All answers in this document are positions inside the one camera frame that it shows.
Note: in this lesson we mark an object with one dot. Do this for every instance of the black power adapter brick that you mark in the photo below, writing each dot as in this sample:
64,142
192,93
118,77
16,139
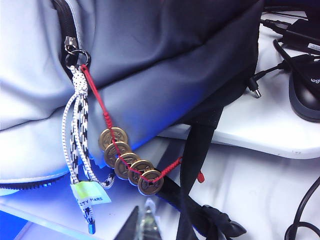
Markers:
305,35

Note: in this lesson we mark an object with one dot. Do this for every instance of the black adapter input connector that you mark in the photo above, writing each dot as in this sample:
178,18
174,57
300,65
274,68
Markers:
275,25

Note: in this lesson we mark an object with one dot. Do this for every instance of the dark gray backpack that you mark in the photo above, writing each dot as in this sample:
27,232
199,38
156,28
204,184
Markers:
150,50

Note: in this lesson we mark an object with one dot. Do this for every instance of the black Logitech mouse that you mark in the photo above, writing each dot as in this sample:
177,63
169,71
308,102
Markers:
305,100

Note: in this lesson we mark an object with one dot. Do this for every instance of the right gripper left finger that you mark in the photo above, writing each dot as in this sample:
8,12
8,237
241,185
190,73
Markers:
132,225

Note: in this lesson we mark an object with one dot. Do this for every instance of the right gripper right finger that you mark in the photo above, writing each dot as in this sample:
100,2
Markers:
149,225

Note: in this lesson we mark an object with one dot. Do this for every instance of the white flat box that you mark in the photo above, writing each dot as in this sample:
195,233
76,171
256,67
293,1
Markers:
250,125

